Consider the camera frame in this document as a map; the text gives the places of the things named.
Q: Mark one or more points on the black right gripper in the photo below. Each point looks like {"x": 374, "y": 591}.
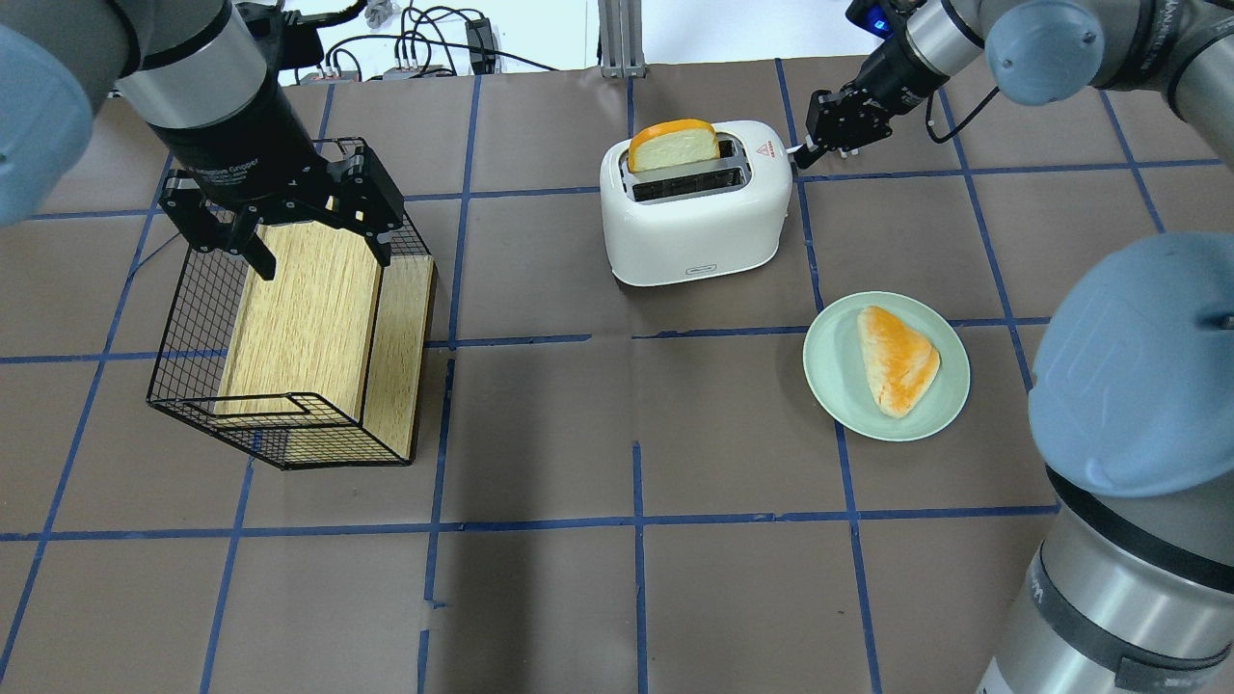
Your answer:
{"x": 889, "y": 77}

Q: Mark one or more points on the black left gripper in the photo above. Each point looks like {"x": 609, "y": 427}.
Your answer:
{"x": 234, "y": 143}

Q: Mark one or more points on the white two-slot toaster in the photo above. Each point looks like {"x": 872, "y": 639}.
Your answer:
{"x": 700, "y": 220}

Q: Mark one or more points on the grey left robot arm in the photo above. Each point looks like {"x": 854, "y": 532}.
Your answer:
{"x": 204, "y": 75}

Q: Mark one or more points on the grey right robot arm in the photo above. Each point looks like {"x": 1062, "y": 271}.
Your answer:
{"x": 858, "y": 469}

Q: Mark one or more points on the bread slice in toaster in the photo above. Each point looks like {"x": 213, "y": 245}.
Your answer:
{"x": 671, "y": 143}

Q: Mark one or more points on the light wooden board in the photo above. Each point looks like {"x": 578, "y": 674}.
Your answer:
{"x": 324, "y": 360}

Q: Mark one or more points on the pale green round plate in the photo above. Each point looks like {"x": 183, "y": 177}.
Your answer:
{"x": 835, "y": 373}

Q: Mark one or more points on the toasted bread triangle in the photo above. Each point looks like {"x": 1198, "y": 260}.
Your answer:
{"x": 900, "y": 364}

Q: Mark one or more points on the black wire mesh basket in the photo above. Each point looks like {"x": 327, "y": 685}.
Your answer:
{"x": 194, "y": 348}

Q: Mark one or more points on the aluminium frame post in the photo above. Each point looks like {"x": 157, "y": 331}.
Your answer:
{"x": 621, "y": 52}

